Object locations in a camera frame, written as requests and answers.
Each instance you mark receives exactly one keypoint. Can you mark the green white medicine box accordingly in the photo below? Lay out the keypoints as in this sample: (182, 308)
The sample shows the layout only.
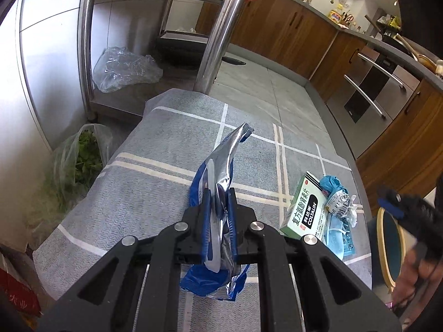
(306, 214)

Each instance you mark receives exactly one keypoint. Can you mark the black frying pan on shelf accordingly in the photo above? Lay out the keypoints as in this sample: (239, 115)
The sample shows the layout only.
(181, 49)

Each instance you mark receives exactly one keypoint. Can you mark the clear plastic bag on shelf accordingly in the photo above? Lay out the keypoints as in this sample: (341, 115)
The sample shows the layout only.
(118, 67)

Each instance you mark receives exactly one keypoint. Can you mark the black range hood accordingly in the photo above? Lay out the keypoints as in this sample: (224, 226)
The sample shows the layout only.
(422, 23)

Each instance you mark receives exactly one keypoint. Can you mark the black wok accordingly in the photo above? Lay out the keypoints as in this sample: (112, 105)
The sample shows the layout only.
(392, 38)

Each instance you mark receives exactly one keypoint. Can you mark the grey checked table cloth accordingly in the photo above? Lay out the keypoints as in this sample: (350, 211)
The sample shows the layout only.
(145, 186)

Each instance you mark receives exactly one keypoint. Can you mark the right hand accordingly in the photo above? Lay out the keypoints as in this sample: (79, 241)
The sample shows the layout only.
(414, 267)

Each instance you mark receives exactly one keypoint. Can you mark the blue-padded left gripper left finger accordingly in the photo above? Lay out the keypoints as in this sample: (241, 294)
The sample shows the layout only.
(134, 286)

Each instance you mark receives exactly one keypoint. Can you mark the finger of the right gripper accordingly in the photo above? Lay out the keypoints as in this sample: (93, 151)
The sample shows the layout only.
(390, 200)

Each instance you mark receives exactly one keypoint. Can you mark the blue wet wipes packet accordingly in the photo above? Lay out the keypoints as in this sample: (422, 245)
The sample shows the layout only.
(218, 276)

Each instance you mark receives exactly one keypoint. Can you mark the wooden kitchen cabinets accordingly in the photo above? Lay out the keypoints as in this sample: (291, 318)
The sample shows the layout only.
(407, 156)

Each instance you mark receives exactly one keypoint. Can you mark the blue face mask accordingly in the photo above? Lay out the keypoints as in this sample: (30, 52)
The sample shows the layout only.
(335, 229)

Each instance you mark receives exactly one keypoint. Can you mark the teal bin with yellow rim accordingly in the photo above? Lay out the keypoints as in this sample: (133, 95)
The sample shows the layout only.
(388, 249)

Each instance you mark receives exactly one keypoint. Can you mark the stainless steel shelf rack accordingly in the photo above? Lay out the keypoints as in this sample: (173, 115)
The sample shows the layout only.
(135, 24)

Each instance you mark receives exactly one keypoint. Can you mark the bag of green vegetables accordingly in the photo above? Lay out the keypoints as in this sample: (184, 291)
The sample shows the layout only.
(68, 177)

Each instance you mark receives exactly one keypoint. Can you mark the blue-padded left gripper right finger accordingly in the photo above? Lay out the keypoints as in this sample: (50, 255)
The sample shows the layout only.
(303, 286)

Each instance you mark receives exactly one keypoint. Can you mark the stainless built-in oven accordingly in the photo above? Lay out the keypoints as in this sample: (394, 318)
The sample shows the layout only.
(371, 94)

